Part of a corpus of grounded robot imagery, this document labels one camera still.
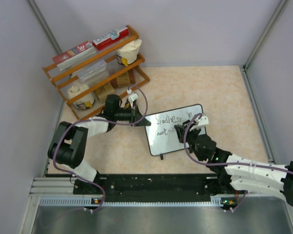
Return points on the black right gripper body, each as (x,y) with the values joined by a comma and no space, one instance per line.
(191,137)

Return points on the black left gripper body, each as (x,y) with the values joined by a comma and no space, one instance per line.
(125,114)

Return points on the black yellow drink can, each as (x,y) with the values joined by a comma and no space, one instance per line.
(128,104)

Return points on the black framed whiteboard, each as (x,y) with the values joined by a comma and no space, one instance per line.
(161,135)

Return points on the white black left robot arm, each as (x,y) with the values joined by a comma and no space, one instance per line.
(69,141)

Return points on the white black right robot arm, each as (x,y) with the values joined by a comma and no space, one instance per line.
(235,173)

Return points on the orange wooden shelf rack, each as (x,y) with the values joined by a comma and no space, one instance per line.
(62,80)

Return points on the clear plastic box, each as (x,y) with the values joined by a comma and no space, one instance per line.
(91,70)

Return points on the white paper bag right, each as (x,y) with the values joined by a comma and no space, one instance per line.
(127,54)

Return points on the red white foil box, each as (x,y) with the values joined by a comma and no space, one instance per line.
(110,38)

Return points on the red grey wrap box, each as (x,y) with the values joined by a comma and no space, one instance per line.
(71,56)

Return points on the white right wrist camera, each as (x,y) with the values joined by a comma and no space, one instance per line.
(199,123)

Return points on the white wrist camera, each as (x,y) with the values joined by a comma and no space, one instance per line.
(132,96)
(199,123)

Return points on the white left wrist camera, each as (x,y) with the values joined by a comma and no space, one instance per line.
(132,96)

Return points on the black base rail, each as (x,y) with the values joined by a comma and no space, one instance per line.
(155,187)

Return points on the aluminium frame rail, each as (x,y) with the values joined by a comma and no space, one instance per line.
(52,186)

